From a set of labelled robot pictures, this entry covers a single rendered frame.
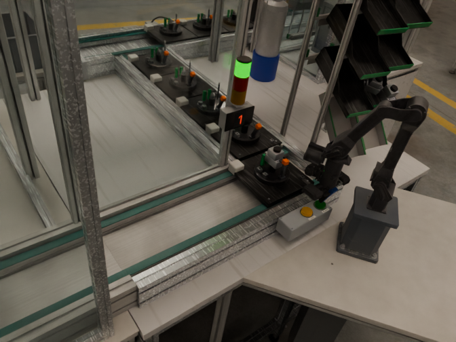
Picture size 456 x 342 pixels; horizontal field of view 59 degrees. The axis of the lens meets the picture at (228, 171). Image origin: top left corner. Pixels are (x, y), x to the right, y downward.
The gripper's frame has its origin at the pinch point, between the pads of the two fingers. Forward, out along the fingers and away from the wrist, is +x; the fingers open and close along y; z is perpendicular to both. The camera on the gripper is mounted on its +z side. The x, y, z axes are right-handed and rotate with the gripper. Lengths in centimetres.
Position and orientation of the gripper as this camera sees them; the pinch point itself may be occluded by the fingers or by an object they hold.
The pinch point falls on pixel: (323, 195)
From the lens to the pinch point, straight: 147.4
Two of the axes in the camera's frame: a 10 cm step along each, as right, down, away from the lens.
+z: -6.0, -5.7, 5.7
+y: -7.9, 3.2, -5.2
